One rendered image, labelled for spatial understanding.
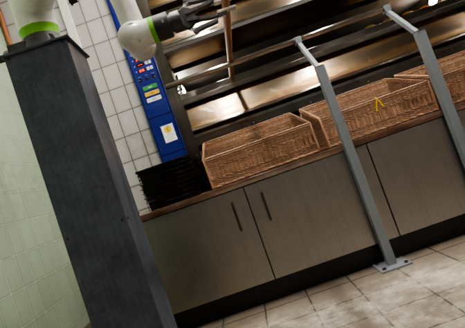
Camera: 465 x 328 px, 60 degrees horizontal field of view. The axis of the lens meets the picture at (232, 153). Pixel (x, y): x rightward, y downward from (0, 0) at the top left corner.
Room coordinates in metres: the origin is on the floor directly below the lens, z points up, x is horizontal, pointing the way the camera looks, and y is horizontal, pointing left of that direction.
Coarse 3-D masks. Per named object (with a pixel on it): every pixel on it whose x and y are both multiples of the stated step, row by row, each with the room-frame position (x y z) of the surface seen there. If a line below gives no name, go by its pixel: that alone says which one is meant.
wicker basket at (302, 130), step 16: (256, 128) 2.39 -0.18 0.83; (272, 128) 2.38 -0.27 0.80; (288, 128) 2.37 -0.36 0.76; (304, 128) 1.94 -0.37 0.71; (208, 144) 2.39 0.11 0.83; (224, 144) 2.39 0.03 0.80; (240, 144) 2.37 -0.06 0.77; (256, 144) 1.93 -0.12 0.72; (272, 144) 1.94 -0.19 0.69; (288, 144) 1.94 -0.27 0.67; (304, 144) 2.23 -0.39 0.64; (208, 160) 1.93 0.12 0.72; (224, 160) 2.36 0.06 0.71; (256, 160) 2.35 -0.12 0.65; (272, 160) 1.94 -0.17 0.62; (288, 160) 1.94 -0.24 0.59; (208, 176) 1.93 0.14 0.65; (224, 176) 1.93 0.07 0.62; (240, 176) 1.94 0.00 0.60
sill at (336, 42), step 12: (444, 0) 2.41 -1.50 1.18; (456, 0) 2.40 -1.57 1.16; (420, 12) 2.41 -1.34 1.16; (384, 24) 2.41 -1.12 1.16; (348, 36) 2.42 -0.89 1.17; (360, 36) 2.42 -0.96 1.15; (312, 48) 2.42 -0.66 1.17; (324, 48) 2.42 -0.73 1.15; (276, 60) 2.43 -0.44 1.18; (288, 60) 2.42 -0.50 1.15; (252, 72) 2.43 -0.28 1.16; (216, 84) 2.43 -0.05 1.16; (192, 96) 2.43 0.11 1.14
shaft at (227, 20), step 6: (222, 0) 1.36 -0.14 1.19; (228, 0) 1.36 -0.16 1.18; (222, 6) 1.41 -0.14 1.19; (228, 12) 1.46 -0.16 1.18; (228, 18) 1.52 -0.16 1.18; (228, 24) 1.58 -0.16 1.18; (228, 30) 1.65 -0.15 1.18; (228, 36) 1.71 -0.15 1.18; (228, 42) 1.80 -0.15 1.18; (228, 48) 1.89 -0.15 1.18; (228, 54) 1.98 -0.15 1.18; (228, 60) 2.10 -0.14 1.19; (228, 72) 2.39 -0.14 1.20
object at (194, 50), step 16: (304, 0) 2.28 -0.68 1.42; (320, 0) 2.30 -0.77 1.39; (336, 0) 2.36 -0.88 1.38; (352, 0) 2.42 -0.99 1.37; (272, 16) 2.29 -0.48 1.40; (288, 16) 2.35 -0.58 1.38; (304, 16) 2.41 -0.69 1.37; (240, 32) 2.34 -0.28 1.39; (256, 32) 2.40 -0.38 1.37; (272, 32) 2.46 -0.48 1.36; (176, 48) 2.29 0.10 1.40; (192, 48) 2.34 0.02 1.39; (208, 48) 2.40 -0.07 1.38; (224, 48) 2.46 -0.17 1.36; (176, 64) 2.45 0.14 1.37
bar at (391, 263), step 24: (336, 24) 2.05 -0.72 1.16; (408, 24) 1.90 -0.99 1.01; (264, 48) 2.06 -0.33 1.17; (432, 72) 1.82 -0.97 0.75; (336, 120) 1.82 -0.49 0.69; (456, 120) 1.81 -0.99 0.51; (456, 144) 1.84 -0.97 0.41; (360, 168) 1.82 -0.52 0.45; (360, 192) 1.85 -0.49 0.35; (384, 240) 1.82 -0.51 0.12; (384, 264) 1.86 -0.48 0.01; (408, 264) 1.77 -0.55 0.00
